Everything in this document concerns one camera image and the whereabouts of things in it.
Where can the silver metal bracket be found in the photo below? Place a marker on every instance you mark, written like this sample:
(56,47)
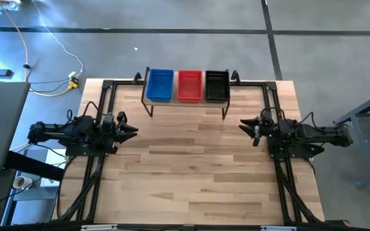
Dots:
(99,227)
(278,228)

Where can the red plastic slotted basket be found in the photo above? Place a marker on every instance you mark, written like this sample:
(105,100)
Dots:
(189,88)

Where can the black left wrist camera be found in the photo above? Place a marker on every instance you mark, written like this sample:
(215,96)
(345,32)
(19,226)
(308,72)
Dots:
(108,121)

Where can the white box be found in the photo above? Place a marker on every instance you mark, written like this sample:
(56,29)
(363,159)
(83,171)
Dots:
(56,158)

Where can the yellow plug connector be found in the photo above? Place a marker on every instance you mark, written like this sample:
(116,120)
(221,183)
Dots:
(73,85)

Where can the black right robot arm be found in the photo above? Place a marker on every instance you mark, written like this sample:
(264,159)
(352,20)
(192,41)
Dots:
(316,134)

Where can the black metal table frame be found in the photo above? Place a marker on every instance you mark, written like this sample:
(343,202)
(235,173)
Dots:
(124,82)

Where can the white paper cup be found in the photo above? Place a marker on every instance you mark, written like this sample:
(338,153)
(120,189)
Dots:
(22,183)

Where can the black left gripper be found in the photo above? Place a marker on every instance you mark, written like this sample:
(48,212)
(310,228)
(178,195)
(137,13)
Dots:
(109,138)

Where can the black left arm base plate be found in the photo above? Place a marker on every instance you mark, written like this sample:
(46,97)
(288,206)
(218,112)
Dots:
(75,151)

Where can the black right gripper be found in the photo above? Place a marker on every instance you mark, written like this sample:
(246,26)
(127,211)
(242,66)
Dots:
(267,133)

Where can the black plastic slotted basket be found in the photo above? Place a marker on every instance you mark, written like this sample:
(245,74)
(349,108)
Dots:
(217,88)

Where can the grey desk top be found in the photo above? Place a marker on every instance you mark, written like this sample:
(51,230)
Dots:
(2,122)

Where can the blue plastic slotted basket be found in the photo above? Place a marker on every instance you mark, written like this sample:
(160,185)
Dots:
(160,86)

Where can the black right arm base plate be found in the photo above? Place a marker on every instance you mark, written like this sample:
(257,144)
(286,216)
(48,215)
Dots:
(297,152)

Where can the black desk leg beam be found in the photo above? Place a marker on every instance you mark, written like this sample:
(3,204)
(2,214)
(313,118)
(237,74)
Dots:
(34,167)

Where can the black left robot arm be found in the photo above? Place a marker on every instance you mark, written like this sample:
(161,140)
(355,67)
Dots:
(56,133)

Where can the small white power adapter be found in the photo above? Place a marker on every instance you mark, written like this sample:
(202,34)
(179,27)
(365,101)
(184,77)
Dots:
(72,74)

